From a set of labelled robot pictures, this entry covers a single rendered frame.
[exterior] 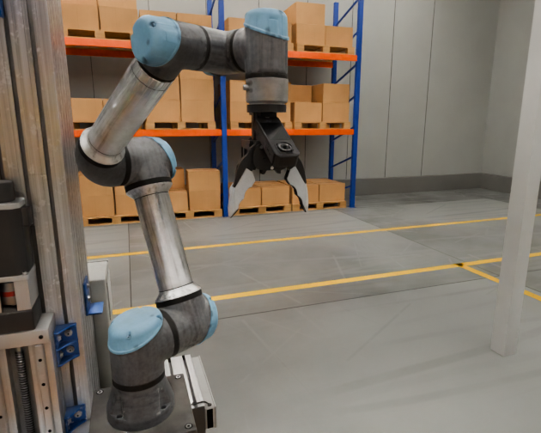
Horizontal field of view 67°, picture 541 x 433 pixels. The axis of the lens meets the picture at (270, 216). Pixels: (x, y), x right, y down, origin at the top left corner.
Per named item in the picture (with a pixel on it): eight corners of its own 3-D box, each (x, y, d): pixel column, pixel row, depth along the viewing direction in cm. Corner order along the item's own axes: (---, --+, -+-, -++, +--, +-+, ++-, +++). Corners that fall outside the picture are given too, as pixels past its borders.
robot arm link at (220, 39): (175, 28, 75) (215, 19, 68) (221, 38, 83) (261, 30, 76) (178, 74, 77) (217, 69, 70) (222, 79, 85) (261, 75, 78)
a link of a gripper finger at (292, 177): (307, 198, 83) (282, 161, 80) (320, 203, 78) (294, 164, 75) (295, 207, 83) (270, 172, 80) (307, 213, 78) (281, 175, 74)
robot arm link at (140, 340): (100, 372, 93) (94, 317, 90) (151, 348, 103) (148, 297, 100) (129, 393, 85) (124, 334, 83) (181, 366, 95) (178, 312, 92)
